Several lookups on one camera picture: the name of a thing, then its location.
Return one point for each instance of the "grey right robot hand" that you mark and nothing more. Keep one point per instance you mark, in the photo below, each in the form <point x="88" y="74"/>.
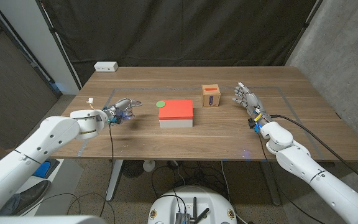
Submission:
<point x="252" y="101"/>

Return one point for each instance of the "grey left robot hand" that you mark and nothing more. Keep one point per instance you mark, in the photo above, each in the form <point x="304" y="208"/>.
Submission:
<point x="121" y="109"/>

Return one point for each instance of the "green round coin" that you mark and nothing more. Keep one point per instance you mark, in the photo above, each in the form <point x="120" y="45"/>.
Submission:
<point x="160" y="104"/>

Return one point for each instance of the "red-topped white box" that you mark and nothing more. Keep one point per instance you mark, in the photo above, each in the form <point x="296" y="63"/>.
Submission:
<point x="176" y="110"/>

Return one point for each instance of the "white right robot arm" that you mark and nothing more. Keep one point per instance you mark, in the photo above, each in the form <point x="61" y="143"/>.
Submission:
<point x="322" y="180"/>

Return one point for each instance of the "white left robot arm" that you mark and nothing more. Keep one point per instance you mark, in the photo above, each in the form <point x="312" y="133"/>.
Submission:
<point x="42" y="143"/>

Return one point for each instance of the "wooden box with coloured slots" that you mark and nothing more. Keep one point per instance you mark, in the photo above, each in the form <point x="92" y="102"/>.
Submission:
<point x="210" y="95"/>

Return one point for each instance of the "grey radio box with antennas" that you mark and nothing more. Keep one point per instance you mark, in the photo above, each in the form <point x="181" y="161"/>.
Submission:
<point x="182" y="217"/>

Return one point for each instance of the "white power outlet block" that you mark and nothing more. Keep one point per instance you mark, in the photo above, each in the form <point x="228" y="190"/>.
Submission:
<point x="105" y="66"/>

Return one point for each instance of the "small black floor fan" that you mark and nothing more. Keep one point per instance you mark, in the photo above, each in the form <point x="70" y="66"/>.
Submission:
<point x="133" y="169"/>

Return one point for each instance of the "white round table foot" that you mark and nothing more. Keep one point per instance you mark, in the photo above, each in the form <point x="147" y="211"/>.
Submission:
<point x="149" y="165"/>

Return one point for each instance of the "white table leg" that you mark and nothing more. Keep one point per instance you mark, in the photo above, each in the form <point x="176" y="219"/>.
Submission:
<point x="114" y="180"/>

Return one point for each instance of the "grey table leg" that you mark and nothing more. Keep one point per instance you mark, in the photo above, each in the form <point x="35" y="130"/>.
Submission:
<point x="270" y="183"/>

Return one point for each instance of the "black backdrop stand pole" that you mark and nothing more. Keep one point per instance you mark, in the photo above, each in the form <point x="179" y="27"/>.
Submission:
<point x="303" y="28"/>
<point x="59" y="43"/>

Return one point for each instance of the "black backdrop curtain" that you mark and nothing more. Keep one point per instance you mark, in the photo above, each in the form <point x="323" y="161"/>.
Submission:
<point x="179" y="31"/>

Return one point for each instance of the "blue foot pedal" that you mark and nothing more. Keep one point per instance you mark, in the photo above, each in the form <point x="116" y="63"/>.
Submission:
<point x="42" y="169"/>

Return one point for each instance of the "white robot torso base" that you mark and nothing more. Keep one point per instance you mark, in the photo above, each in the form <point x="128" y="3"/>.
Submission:
<point x="166" y="205"/>

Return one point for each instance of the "black leather shoe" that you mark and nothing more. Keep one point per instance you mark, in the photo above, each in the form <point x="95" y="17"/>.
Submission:
<point x="33" y="194"/>

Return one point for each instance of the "person's leg in jeans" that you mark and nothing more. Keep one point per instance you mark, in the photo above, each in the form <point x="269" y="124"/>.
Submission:
<point x="9" y="205"/>

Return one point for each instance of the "white head camera housing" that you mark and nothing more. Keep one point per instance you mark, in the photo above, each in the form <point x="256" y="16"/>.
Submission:
<point x="42" y="220"/>

